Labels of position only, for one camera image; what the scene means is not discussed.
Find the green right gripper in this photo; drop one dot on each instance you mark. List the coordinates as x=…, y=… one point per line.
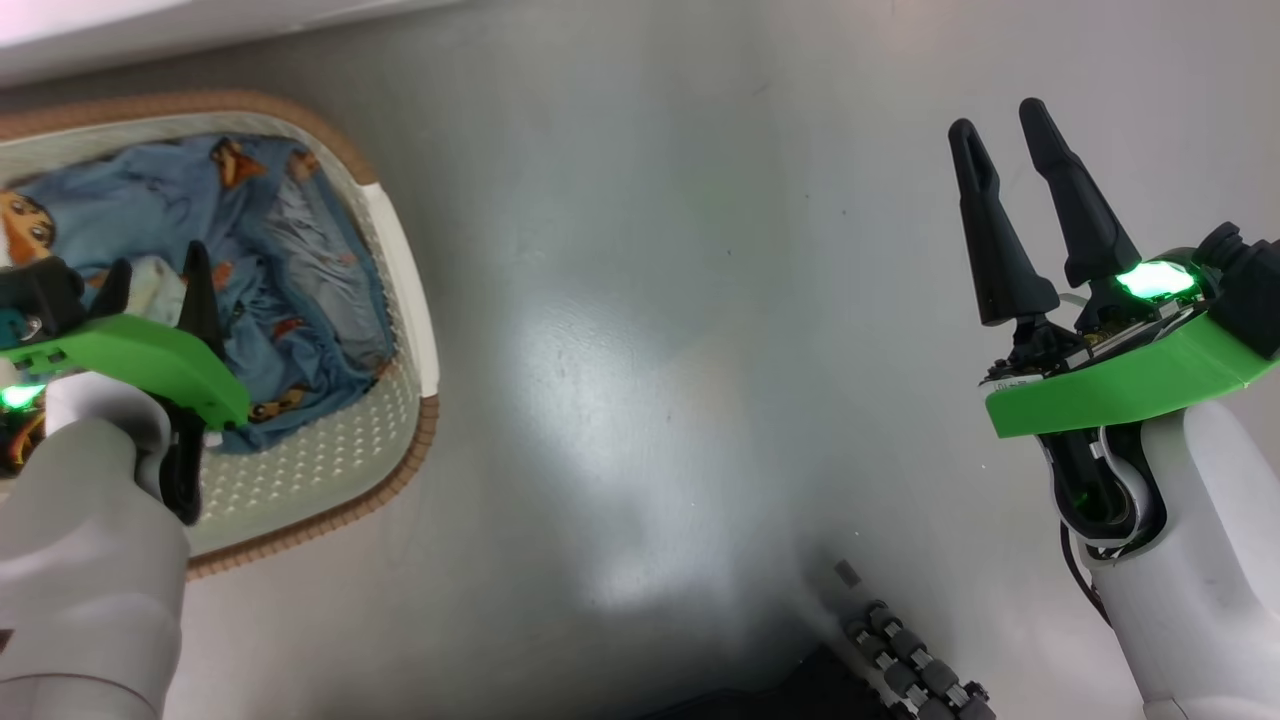
x=1120, y=385

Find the blue cartoon print garment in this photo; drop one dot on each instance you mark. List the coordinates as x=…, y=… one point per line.
x=290, y=270

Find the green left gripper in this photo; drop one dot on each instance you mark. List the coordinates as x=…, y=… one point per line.
x=130, y=350

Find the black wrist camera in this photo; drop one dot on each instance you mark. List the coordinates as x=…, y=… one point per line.
x=40, y=295
x=1250, y=290

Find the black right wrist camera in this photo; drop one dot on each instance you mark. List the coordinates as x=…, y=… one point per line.
x=1250, y=290

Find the white front-load washing machine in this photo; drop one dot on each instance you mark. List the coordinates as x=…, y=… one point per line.
x=150, y=30

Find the white perforated basket brown rim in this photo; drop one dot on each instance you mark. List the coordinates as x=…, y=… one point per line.
x=330, y=470

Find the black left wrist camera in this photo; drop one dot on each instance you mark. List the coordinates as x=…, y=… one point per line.
x=40, y=295

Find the grey roller robot base wheel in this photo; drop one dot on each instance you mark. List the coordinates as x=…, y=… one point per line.
x=915, y=665

